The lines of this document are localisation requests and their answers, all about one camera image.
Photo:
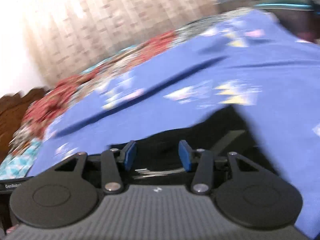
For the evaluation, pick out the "red floral blanket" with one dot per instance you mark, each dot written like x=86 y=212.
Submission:
x=68 y=91

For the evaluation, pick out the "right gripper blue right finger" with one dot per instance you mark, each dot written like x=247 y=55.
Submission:
x=187 y=155

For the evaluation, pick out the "carved wooden headboard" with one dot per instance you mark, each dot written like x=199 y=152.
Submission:
x=13 y=108

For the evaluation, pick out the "beige patterned curtain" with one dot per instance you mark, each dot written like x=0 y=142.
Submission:
x=68 y=36

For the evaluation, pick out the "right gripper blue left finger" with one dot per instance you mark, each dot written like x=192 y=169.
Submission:
x=127 y=155

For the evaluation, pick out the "teal white patterned quilt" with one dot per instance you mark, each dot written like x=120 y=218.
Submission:
x=18 y=166

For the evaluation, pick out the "black pants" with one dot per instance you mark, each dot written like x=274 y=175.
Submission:
x=200 y=139

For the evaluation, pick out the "blue patterned bedsheet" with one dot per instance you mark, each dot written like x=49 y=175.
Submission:
x=267 y=75

